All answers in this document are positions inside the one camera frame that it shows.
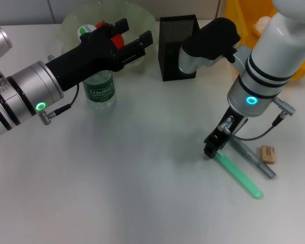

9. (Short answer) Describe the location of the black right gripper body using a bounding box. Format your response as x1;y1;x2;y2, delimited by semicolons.
205;106;249;150

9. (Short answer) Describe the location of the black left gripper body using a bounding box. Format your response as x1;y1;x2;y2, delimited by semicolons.
45;24;123;92

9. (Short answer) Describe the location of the red-orange toy orange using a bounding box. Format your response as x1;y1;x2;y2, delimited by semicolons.
96;20;126;49

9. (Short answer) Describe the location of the clear water bottle green label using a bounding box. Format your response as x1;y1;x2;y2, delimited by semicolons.
77;24;117;109

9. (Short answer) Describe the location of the green pen with white clip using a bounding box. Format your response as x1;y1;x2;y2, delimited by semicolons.
213;149;264;200

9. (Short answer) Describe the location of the white paper ball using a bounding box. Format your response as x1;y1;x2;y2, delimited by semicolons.
253;16;272;36

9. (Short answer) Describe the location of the pale green glass fruit bowl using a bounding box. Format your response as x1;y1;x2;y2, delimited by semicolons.
59;1;156;75

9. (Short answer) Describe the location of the black mesh pen holder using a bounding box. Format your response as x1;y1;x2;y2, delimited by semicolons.
158;14;203;82

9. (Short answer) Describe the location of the grey pen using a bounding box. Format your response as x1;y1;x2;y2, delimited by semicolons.
230;134;277;179

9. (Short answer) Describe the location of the tan eraser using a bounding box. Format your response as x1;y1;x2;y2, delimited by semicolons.
256;144;279;165

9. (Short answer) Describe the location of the yellow plastic bin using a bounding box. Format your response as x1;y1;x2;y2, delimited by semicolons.
223;0;305;81

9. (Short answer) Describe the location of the left arm connector cable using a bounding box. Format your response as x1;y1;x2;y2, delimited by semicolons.
39;83;79;126

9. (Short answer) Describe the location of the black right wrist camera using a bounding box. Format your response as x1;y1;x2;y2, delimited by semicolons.
179;17;241;74

